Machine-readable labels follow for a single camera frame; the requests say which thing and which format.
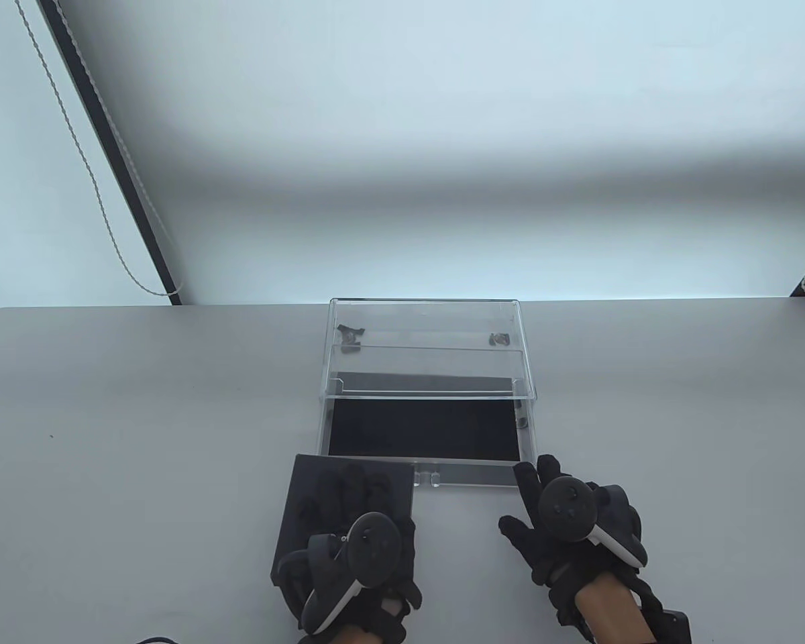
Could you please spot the clear acrylic drawer case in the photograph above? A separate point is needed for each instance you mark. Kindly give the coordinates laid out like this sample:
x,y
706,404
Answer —
x,y
429,322

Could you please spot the person's left little finger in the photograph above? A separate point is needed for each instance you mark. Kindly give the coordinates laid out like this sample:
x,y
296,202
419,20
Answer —
x,y
308,514

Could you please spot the person's left forearm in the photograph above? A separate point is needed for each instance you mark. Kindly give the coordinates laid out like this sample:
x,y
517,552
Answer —
x,y
369,630

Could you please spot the person's right middle finger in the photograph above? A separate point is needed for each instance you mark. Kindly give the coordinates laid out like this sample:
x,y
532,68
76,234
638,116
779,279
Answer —
x,y
549,467

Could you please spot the person's left middle finger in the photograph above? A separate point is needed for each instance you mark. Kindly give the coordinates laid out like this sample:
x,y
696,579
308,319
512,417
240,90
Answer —
x,y
353,486

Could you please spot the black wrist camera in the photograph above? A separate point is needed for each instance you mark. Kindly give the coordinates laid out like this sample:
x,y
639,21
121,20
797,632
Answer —
x,y
671,627

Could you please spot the small dark hardware piece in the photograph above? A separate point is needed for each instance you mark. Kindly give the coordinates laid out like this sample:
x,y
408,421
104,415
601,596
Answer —
x,y
351,337
499,339

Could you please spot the black and white hand controller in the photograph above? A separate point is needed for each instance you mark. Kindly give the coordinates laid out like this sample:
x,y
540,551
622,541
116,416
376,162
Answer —
x,y
369,540
567,510

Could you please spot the clear acrylic drawer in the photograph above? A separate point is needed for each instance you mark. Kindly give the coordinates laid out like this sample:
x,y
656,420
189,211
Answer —
x,y
429,473

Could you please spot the black drawer liner mat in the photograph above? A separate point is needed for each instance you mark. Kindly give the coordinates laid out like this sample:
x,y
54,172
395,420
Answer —
x,y
422,426

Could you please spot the person's right hand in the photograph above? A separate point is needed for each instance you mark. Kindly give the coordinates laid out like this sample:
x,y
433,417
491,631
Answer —
x,y
543,557

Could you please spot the black square pad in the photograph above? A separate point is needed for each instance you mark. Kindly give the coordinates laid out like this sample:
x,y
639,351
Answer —
x,y
308,479

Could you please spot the person's left hand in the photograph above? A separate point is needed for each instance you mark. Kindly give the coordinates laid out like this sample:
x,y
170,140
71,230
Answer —
x,y
402,543

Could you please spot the person's right thumb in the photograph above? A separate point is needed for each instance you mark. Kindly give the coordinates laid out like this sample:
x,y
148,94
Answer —
x,y
515,533

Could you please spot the person's right forearm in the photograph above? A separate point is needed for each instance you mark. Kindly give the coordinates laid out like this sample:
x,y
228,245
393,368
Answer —
x,y
607,610

